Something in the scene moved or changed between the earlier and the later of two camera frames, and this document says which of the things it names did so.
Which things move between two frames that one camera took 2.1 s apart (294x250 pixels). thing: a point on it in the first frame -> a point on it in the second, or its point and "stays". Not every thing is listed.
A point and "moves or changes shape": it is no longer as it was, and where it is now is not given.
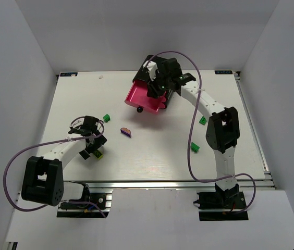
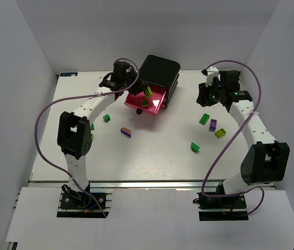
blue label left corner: [69, 74] stays
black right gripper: [156, 91] -> [204, 96]
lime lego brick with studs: [98, 154] moves or changes shape
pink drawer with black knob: [137, 97] stays
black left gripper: [92, 148] -> [136, 87]
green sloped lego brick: [194, 147] stays
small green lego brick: [106, 117] stays
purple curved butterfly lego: [126, 131] stays
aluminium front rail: [252, 184] stays
